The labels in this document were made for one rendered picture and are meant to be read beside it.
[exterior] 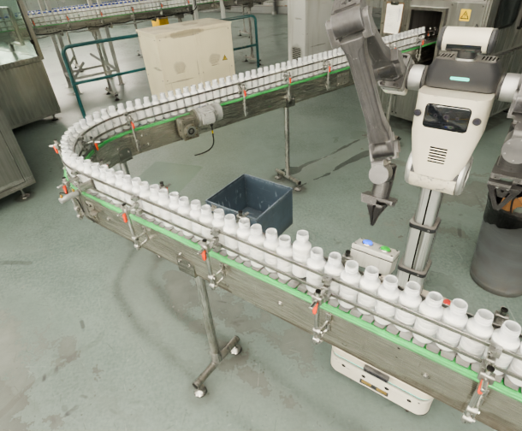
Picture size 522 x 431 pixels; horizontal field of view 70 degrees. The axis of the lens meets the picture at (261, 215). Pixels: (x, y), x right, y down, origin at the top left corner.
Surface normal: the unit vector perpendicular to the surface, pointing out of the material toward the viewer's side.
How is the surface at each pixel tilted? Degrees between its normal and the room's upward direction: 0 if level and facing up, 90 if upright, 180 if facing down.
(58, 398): 0
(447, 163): 90
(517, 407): 90
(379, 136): 99
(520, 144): 90
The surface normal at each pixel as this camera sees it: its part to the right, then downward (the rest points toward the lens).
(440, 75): -0.58, 0.50
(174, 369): -0.06, -0.81
